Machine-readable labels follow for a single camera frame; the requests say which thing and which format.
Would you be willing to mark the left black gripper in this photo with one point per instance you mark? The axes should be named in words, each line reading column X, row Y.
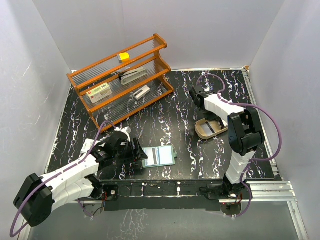
column 137, row 153

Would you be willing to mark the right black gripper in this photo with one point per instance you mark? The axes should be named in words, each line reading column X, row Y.
column 212, row 117

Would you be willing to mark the green card holder wallet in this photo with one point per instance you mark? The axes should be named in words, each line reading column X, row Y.
column 159, row 156

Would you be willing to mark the dark striped credit card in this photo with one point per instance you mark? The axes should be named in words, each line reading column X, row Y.
column 207, row 128

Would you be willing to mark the beige card tray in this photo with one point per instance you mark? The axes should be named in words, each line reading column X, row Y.
column 220, row 126

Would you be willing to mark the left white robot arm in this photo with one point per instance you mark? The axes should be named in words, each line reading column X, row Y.
column 39, row 196

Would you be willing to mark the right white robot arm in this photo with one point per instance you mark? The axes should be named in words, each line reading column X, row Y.
column 245, row 135

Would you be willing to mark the white paper card with code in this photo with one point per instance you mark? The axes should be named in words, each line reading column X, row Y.
column 86, row 146

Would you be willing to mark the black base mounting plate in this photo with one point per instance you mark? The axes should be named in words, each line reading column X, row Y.
column 169, row 195

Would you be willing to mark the small white stapler remover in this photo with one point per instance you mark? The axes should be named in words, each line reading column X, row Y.
column 141, row 92

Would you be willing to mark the orange wooden three-tier rack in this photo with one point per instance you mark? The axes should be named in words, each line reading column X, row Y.
column 121, row 104

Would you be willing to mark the white staples box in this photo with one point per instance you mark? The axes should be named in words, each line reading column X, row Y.
column 99, row 93

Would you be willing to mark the grey black stapler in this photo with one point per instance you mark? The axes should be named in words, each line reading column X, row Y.
column 131, row 75

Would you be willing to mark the yellow grey tape measure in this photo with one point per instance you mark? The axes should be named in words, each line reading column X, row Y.
column 123, row 57

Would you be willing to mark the aluminium frame rail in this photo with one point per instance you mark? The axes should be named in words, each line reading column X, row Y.
column 275, row 191

